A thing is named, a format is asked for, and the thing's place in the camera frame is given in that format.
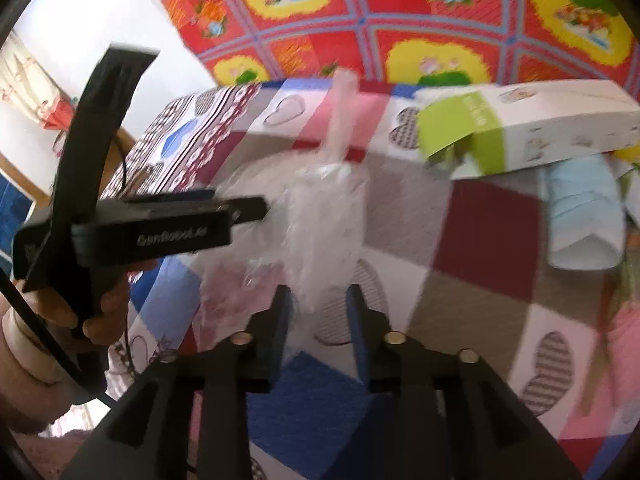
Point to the pink paper napkin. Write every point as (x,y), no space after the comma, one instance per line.
(627,345)

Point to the long white box green end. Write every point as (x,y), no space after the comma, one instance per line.
(550,120)

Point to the red yellow floral wall cloth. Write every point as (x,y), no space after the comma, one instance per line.
(400,10)

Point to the checkered heart blanket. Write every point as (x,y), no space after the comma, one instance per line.
(490,240)

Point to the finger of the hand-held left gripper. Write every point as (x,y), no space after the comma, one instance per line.
(245,209)
(170,197)

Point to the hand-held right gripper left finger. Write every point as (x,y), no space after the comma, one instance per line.
(281,330)

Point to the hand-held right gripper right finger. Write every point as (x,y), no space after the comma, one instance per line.
(360,335)

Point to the person's left forearm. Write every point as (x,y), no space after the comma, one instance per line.
(30,385)

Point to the clear plastic bag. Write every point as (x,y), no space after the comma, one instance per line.
(320,220)

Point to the person's left hand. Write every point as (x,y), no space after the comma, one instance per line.
(112,310)

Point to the light blue face mask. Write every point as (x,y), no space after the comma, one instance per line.
(580,210)

